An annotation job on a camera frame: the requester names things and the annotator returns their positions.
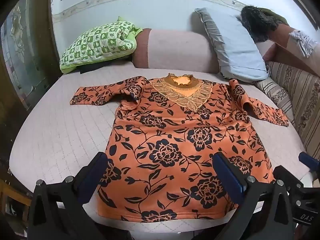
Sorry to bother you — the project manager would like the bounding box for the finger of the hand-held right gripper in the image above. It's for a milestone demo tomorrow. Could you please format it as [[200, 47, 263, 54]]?
[[298, 151, 320, 173], [273, 165, 306, 200]]

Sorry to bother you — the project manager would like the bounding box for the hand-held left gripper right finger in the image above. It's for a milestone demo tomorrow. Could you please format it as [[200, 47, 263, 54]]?
[[212, 151, 294, 240]]

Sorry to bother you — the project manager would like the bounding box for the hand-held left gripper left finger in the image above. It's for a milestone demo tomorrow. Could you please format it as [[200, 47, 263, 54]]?
[[27, 151, 108, 240]]

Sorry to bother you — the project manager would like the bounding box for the orange black floral shirt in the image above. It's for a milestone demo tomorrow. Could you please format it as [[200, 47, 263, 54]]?
[[69, 73, 289, 223]]

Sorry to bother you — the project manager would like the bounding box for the striped floral blanket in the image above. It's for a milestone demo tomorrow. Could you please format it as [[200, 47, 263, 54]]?
[[255, 61, 320, 155]]

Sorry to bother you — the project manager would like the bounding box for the wooden furniture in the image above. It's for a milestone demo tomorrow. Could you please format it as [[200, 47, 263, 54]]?
[[0, 177, 33, 220]]

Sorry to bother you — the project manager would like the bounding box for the pink brown blanket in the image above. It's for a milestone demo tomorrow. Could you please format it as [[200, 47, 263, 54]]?
[[262, 24, 320, 77]]

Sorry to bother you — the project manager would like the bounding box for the white lace cloth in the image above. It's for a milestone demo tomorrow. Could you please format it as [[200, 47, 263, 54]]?
[[289, 29, 316, 58]]

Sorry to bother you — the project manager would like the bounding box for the grey blue pillow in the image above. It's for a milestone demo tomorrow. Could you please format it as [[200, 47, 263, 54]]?
[[194, 7, 269, 82]]

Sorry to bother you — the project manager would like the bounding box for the green patterned quilt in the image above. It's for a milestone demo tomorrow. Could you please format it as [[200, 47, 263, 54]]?
[[59, 16, 143, 74]]

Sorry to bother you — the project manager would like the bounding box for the etched glass door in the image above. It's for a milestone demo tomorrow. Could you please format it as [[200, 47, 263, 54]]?
[[0, 0, 54, 110]]

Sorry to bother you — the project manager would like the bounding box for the pink brown bolster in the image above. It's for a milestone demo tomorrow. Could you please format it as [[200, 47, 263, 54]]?
[[132, 28, 220, 74]]

